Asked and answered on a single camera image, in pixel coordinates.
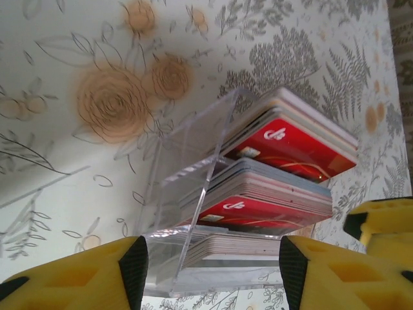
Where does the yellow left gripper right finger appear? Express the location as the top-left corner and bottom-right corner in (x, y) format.
(279, 234), (413, 310)

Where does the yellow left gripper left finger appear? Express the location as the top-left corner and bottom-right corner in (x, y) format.
(0, 235), (149, 310)

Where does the clear acrylic card stand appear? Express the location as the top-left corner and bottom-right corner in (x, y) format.
(138, 87), (359, 298)

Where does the light blue credit card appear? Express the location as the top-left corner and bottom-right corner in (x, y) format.
(212, 158), (332, 198)

